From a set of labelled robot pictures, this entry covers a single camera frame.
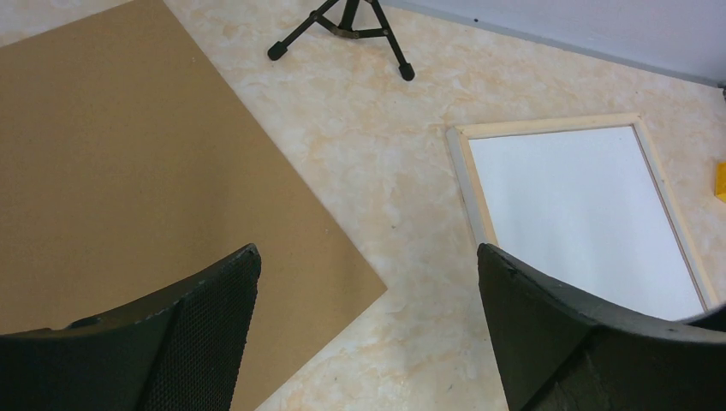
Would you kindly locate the light wooden picture frame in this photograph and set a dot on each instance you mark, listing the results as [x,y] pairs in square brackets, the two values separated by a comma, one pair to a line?
[471,181]

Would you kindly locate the yellow rectangular block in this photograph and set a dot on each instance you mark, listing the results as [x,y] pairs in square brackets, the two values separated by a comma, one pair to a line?
[720,182]

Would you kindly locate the brown cardboard backing board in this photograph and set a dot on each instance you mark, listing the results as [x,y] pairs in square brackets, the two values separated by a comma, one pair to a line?
[128,163]

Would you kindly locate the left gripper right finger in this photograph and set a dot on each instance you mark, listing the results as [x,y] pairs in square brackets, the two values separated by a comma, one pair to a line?
[560,348]

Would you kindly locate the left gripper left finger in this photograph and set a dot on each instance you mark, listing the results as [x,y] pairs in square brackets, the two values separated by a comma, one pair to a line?
[178,348]

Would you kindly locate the black tripod mic stand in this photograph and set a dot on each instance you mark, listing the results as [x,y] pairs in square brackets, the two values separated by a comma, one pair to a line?
[344,29]

